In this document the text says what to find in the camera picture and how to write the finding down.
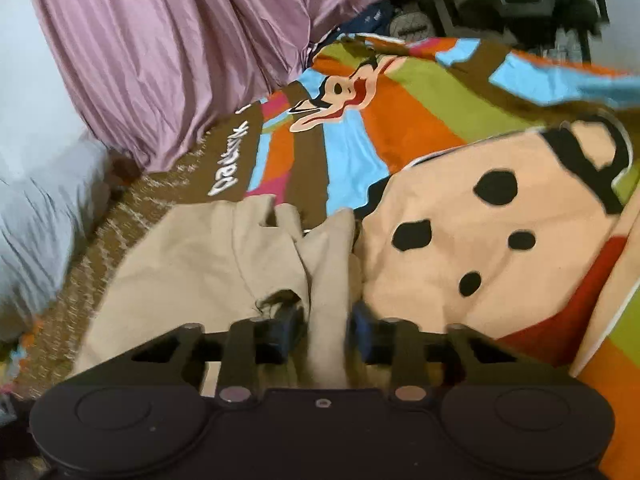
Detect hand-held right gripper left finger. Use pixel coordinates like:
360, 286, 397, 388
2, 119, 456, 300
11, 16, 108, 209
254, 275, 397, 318
131, 304, 307, 405

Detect beige hooded jacket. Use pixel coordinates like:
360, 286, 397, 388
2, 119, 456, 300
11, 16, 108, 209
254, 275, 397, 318
75, 195, 372, 396

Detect navy patterned bag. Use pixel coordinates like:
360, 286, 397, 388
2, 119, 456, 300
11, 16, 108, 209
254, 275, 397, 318
340, 0, 397, 36

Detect light grey pillow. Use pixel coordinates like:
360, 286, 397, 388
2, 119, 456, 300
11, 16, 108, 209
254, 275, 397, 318
0, 137, 113, 341

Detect colourful striped printed blanket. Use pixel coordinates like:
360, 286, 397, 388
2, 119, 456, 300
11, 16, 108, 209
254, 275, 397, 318
0, 32, 640, 480

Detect grey shoe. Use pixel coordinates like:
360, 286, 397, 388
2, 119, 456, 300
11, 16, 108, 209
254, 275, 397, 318
390, 7, 432, 39

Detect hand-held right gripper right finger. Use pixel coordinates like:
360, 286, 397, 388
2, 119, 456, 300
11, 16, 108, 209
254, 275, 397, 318
346, 302, 517, 404

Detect pink curtain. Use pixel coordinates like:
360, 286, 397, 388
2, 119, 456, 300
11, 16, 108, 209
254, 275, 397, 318
25, 0, 388, 173

